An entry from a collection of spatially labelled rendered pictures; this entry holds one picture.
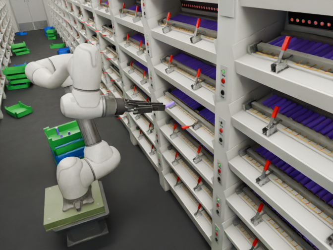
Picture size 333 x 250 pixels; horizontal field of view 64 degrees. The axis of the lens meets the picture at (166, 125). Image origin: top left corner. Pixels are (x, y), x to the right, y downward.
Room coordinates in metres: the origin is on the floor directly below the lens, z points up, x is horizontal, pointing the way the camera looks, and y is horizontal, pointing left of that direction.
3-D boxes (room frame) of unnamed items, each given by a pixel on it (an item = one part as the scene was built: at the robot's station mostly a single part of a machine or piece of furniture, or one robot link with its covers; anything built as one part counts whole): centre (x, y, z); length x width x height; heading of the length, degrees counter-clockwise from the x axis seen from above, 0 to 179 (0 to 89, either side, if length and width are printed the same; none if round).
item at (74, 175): (1.23, 0.57, 0.41); 0.18 x 0.16 x 0.22; 130
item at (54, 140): (1.85, 0.80, 0.36); 0.30 x 0.20 x 0.08; 122
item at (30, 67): (1.42, 0.67, 0.98); 0.18 x 0.14 x 0.13; 40
